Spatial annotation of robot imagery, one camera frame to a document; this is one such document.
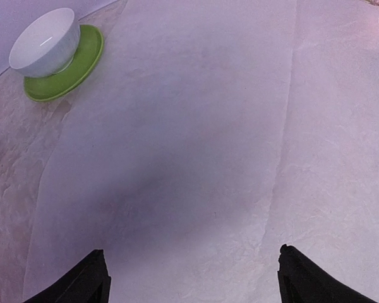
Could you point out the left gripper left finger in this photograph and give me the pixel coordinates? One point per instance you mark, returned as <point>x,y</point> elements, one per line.
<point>88,281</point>

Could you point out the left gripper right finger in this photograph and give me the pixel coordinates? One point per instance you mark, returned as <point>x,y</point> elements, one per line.
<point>302,280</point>

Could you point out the green plate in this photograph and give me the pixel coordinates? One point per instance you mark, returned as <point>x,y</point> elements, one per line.
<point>87,56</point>

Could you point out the white ceramic bowl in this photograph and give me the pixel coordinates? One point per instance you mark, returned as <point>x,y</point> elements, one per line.
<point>47,45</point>

